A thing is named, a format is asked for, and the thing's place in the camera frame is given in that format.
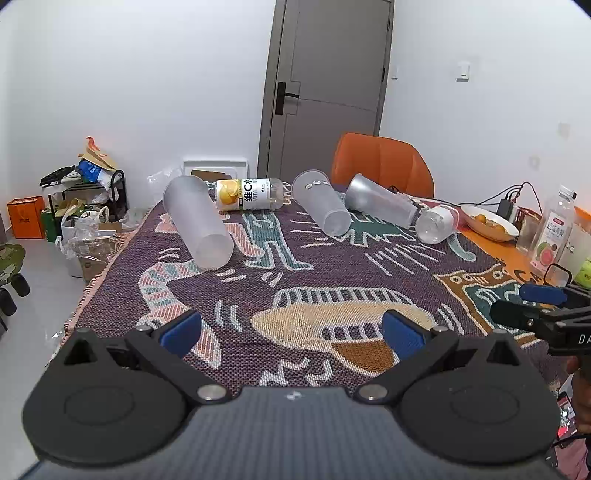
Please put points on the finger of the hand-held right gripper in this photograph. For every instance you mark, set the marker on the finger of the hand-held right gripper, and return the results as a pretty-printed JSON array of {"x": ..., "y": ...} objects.
[
  {"x": 517, "y": 314},
  {"x": 542, "y": 294}
]

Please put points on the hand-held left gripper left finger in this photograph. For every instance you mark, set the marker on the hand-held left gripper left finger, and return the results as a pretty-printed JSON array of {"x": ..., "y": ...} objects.
[{"x": 181, "y": 333}]

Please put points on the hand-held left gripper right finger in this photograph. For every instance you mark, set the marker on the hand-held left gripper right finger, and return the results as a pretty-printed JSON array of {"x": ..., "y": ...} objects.
[{"x": 402, "y": 338}]

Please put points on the tall frosted plastic cup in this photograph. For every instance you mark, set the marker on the tall frosted plastic cup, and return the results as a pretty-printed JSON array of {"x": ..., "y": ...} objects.
[{"x": 198, "y": 221}]

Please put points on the person's right forearm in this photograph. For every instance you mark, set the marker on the person's right forearm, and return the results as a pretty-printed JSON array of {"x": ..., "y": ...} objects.
[{"x": 579, "y": 392}]

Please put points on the white plastic container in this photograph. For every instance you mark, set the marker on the white plastic container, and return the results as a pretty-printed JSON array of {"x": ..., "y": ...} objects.
[{"x": 581, "y": 244}]

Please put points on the clear drinking glass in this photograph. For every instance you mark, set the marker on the clear drinking glass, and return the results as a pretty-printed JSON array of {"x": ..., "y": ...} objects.
[{"x": 527, "y": 233}]

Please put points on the pink label drink bottle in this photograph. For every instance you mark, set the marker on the pink label drink bottle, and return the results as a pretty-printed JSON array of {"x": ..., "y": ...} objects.
[{"x": 551, "y": 230}]

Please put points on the white fruit plate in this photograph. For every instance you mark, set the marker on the white fruit plate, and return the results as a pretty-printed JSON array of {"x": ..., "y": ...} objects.
[{"x": 501, "y": 230}]

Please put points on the oranges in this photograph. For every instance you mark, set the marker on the oranges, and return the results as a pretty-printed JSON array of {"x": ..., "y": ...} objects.
[{"x": 487, "y": 220}]

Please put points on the black power adapter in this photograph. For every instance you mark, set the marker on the black power adapter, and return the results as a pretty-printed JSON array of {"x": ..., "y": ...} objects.
[{"x": 507, "y": 208}]

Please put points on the printed blanket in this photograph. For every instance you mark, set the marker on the printed blanket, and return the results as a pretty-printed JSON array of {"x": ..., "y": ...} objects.
[{"x": 323, "y": 263}]

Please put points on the open cardboard box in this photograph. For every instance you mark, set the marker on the open cardboard box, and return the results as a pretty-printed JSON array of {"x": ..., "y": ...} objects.
[{"x": 94, "y": 261}]

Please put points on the clear plastic bottle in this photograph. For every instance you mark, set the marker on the clear plastic bottle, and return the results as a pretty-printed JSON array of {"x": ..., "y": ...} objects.
[{"x": 436, "y": 225}]

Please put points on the clear plastic bag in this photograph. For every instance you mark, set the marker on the clear plastic bag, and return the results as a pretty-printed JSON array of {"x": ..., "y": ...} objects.
[{"x": 74, "y": 249}]

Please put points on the black shelf rack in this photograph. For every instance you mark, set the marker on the black shelf rack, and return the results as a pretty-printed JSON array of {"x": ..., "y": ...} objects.
[{"x": 115, "y": 194}]

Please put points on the orange label drink bottle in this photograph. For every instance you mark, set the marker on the orange label drink bottle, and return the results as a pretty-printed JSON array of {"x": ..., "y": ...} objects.
[{"x": 251, "y": 194}]

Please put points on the green paper bag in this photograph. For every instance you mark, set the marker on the green paper bag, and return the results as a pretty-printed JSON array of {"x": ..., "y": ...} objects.
[{"x": 49, "y": 226}]

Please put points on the white board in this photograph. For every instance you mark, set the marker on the white board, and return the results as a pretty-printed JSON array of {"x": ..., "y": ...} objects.
[{"x": 214, "y": 164}]

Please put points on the orange chair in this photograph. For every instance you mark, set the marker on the orange chair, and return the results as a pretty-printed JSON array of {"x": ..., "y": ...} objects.
[{"x": 383, "y": 161}]

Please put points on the camouflage stool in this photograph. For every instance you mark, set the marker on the camouflage stool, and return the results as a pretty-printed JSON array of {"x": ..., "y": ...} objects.
[{"x": 10, "y": 267}]

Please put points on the orange paper bag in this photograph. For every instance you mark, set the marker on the orange paper bag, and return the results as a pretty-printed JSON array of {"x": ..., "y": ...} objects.
[{"x": 25, "y": 218}]

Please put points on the brown paper bag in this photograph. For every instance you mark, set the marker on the brown paper bag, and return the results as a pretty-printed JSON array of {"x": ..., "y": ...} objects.
[{"x": 98, "y": 154}]

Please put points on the grey door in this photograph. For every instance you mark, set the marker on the grey door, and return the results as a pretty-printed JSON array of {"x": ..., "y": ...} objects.
[{"x": 330, "y": 83}]

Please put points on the white wall socket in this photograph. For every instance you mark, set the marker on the white wall socket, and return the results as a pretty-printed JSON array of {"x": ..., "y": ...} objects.
[{"x": 534, "y": 162}]

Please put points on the white light switch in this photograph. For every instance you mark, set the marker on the white light switch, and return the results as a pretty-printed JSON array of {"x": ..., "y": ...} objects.
[{"x": 463, "y": 71}]

